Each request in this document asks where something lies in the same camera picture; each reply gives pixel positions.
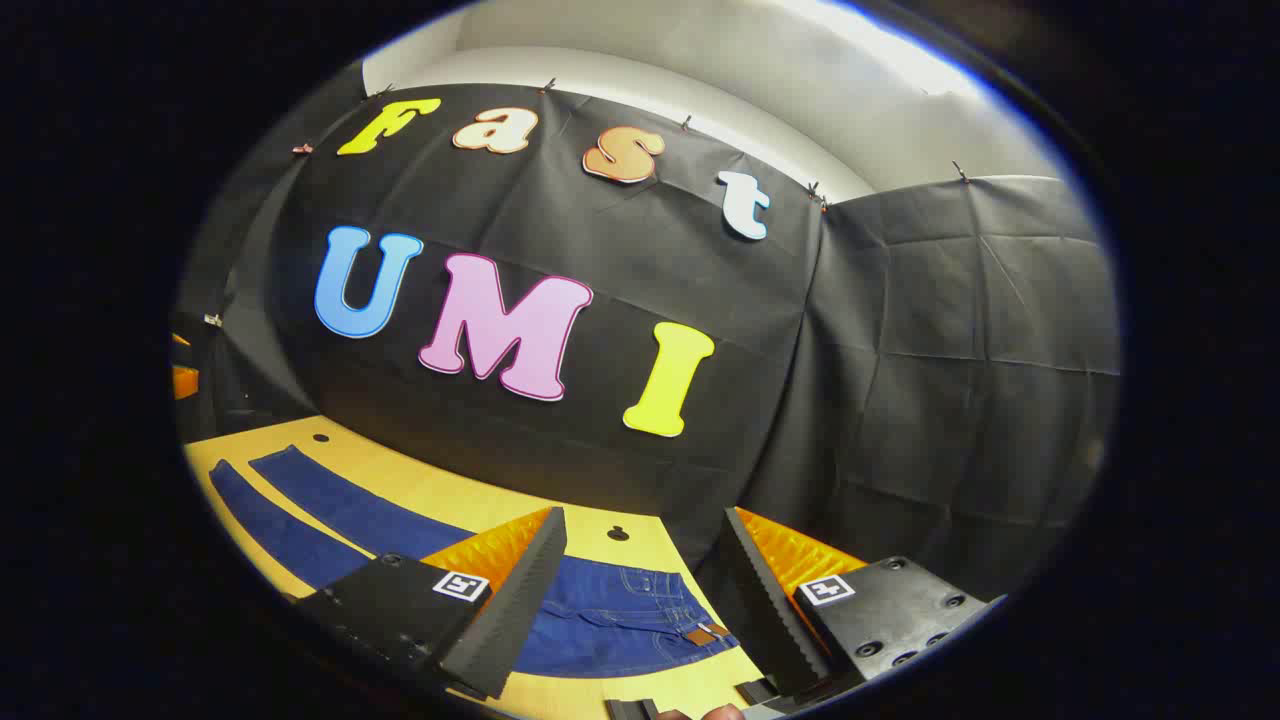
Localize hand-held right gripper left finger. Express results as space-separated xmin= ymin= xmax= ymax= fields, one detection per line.
xmin=295 ymin=507 xmax=568 ymax=700

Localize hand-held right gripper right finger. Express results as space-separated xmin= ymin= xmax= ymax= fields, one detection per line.
xmin=721 ymin=506 xmax=1007 ymax=699

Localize blue denim jeans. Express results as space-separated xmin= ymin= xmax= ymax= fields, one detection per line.
xmin=208 ymin=445 xmax=742 ymax=680

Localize black backdrop cloth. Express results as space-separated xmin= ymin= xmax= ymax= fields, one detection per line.
xmin=175 ymin=62 xmax=1122 ymax=603

